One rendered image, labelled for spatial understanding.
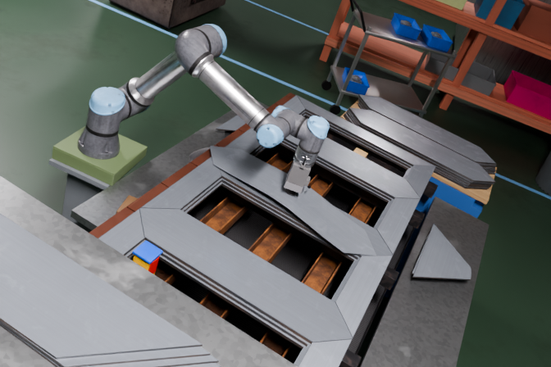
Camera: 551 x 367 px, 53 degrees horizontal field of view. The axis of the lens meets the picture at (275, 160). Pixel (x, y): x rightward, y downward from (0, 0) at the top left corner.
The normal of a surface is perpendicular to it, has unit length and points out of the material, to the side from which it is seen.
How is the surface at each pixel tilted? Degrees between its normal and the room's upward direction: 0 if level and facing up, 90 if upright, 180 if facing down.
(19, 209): 0
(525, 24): 90
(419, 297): 0
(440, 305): 0
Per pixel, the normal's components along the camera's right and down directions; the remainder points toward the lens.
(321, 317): 0.30, -0.79
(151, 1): -0.37, 0.45
